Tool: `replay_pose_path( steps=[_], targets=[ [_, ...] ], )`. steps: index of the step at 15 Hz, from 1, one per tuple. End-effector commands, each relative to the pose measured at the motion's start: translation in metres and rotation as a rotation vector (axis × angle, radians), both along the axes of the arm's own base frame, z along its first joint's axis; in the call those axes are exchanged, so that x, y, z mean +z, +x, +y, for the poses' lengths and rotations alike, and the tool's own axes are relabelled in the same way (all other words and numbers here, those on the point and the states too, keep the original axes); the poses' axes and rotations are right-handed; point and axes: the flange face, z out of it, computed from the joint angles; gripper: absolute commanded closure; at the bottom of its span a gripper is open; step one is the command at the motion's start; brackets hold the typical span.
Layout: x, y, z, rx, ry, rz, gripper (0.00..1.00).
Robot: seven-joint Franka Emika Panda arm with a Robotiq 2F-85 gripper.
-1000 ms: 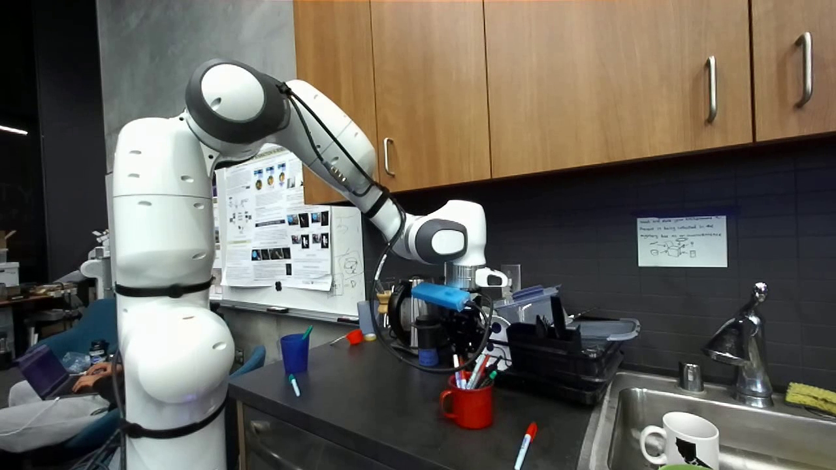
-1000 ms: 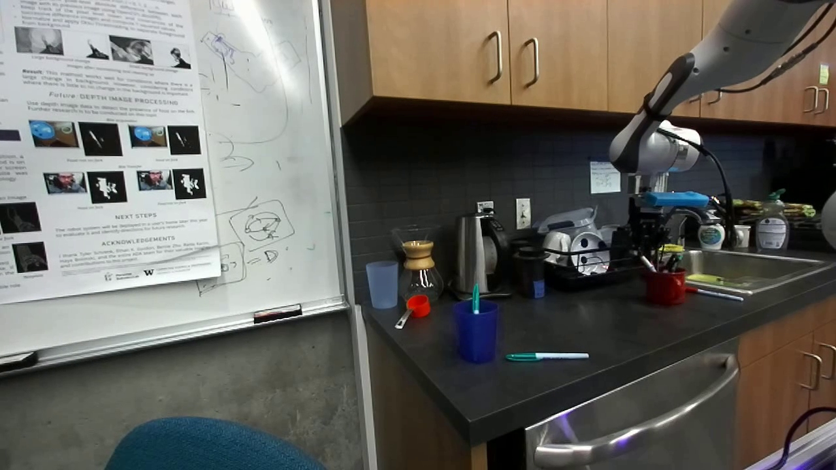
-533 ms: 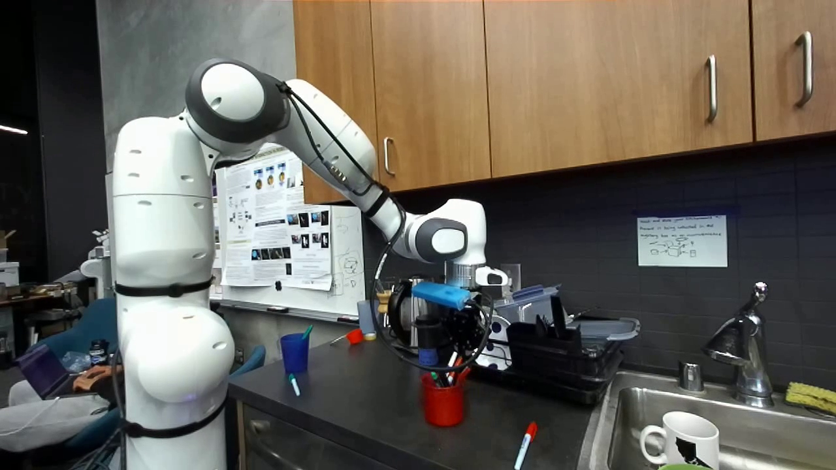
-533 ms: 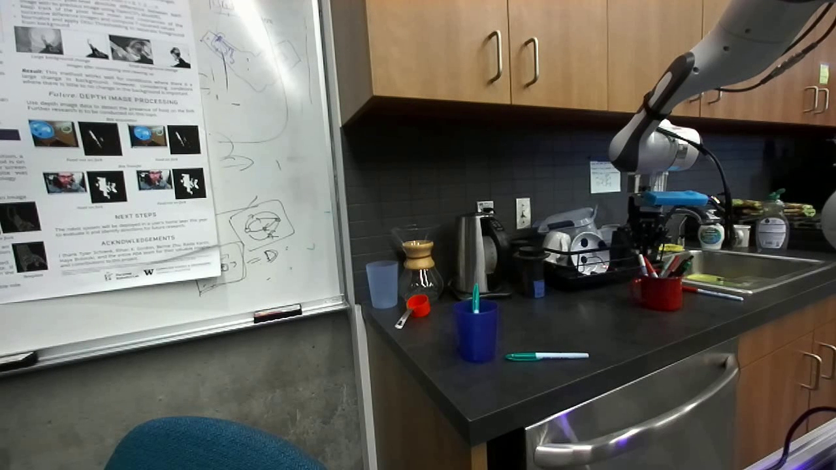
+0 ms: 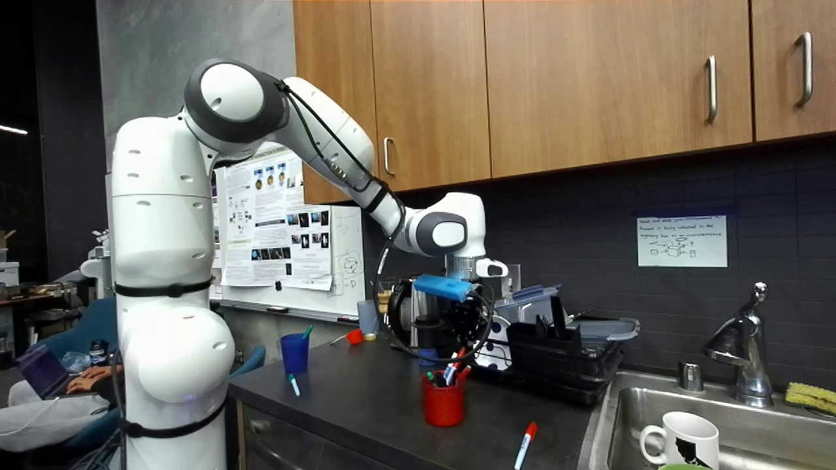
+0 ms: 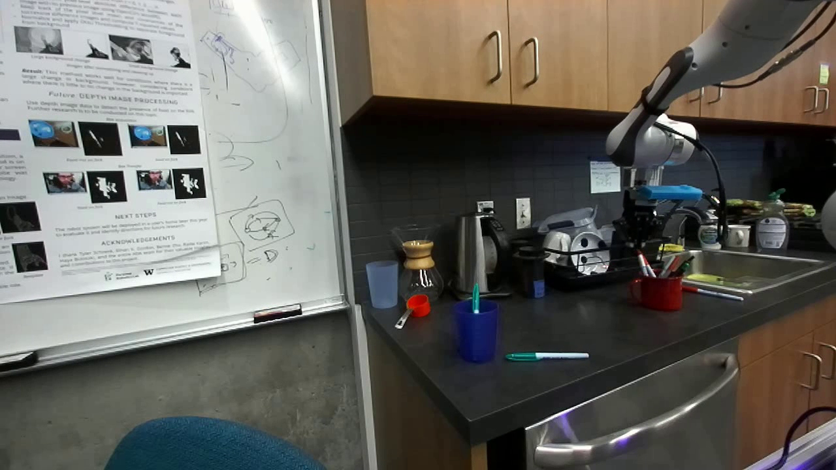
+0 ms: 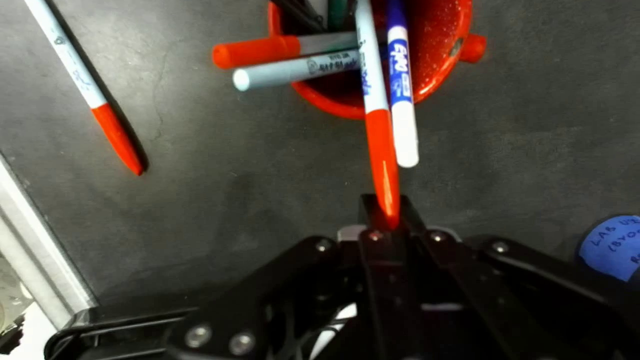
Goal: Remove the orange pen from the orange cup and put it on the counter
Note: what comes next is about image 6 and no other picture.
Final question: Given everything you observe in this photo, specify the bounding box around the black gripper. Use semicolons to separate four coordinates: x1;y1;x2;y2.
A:
624;201;700;263

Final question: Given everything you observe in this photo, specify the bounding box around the small white cup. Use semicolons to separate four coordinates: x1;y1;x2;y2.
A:
723;221;756;253

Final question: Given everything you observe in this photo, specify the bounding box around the teal cap white pen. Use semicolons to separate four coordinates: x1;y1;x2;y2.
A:
504;347;594;364

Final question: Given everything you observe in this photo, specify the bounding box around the blue plastic cup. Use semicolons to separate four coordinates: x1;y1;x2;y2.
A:
452;298;503;364

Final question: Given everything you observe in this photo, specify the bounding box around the translucent plastic cup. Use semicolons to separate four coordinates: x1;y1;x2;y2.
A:
363;259;402;314

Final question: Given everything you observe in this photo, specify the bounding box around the red orange mug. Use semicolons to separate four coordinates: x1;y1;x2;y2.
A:
631;273;688;314

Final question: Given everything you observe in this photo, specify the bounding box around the steel kitchen faucet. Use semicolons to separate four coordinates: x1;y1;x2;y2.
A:
699;206;727;253

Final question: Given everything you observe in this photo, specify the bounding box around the yellow green sponge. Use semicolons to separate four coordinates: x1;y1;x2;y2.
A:
683;268;727;289

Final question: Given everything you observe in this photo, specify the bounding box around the dish drying rack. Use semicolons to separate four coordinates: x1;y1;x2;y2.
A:
535;220;640;291

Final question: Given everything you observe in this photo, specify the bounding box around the white chrome appliance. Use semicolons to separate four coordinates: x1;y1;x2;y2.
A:
535;206;618;276

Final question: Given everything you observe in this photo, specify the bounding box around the steel kitchen sink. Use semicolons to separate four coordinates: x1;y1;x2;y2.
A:
683;246;836;299

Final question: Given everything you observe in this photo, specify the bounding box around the clear soap bottle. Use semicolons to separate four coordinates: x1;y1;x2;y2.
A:
754;188;794;256

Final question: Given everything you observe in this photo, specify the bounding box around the black tumbler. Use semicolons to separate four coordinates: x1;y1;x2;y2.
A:
513;246;551;302

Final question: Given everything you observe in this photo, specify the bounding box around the wooden lower cabinet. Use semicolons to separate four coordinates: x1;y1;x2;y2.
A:
734;291;836;464

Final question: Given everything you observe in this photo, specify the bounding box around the steel dishwasher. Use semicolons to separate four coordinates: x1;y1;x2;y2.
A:
521;337;744;470

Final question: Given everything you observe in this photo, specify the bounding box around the wooden cabinet door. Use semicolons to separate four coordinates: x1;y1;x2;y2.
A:
606;0;712;119
700;47;819;126
507;0;611;111
363;0;513;103

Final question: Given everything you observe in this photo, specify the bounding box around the steel kettle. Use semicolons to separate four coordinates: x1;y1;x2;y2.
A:
454;212;513;299

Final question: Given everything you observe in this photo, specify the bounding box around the glass pour-over coffee maker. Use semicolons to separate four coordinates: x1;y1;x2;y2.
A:
398;237;444;294

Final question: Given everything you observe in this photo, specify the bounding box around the red measuring scoop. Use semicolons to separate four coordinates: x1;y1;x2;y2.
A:
393;291;435;334

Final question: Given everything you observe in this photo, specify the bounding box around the dark red whiteboard marker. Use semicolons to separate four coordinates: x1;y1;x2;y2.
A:
252;302;305;325

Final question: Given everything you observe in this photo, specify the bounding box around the white whiteboard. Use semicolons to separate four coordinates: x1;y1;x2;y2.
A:
0;0;353;372

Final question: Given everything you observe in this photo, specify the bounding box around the blue office chair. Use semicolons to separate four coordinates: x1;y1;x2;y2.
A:
102;414;330;470

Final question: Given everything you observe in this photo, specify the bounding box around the poster with dark photos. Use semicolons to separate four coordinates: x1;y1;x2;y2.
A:
0;0;223;307

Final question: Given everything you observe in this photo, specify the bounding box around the black whiteboard marker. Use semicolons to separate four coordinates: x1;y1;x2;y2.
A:
0;347;42;372

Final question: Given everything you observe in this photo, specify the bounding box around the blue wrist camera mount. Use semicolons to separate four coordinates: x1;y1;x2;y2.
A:
633;182;705;206

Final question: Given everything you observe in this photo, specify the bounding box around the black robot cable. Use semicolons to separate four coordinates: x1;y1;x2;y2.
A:
652;4;836;246

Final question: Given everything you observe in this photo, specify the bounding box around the white paper wall note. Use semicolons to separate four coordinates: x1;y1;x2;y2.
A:
588;159;624;196

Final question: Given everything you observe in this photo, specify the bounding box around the steel dishwasher handle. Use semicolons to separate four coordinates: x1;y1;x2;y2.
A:
530;349;742;470

